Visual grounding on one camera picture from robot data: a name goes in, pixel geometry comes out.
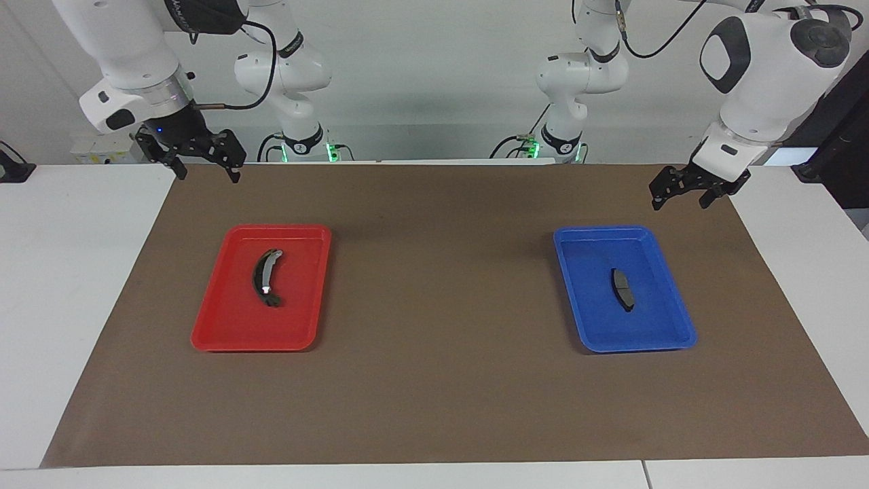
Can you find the beige box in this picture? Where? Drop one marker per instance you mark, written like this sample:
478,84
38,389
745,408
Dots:
102,151

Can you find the brown table mat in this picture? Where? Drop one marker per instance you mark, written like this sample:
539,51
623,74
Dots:
441,339

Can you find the red plastic tray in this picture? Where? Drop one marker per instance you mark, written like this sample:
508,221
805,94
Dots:
231,319

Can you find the small brake pad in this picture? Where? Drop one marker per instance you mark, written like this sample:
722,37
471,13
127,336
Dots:
621,288

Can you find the black table clamp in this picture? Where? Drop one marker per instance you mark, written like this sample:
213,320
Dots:
13,170

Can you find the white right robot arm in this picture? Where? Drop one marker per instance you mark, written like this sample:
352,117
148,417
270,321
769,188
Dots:
129,47

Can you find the curved brake shoe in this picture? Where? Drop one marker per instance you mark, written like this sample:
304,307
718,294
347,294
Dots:
259,275

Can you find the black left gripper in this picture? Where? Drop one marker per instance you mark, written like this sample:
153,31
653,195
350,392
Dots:
716,180

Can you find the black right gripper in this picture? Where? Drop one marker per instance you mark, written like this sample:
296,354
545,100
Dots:
180,130

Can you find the blue plastic tray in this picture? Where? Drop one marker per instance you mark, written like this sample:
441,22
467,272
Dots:
597,312

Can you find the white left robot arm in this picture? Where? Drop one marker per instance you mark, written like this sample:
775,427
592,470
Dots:
767,88

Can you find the black equipment stand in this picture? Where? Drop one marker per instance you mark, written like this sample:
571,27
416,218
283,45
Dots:
842,156

